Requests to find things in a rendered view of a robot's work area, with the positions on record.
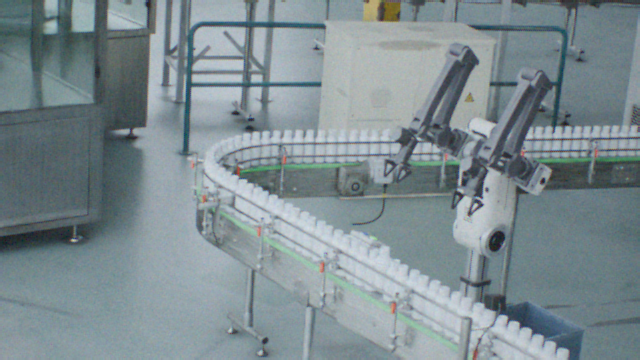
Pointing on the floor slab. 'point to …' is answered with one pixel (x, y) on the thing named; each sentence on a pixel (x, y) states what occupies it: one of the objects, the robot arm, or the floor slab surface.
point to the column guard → (382, 11)
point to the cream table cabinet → (395, 75)
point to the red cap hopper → (212, 55)
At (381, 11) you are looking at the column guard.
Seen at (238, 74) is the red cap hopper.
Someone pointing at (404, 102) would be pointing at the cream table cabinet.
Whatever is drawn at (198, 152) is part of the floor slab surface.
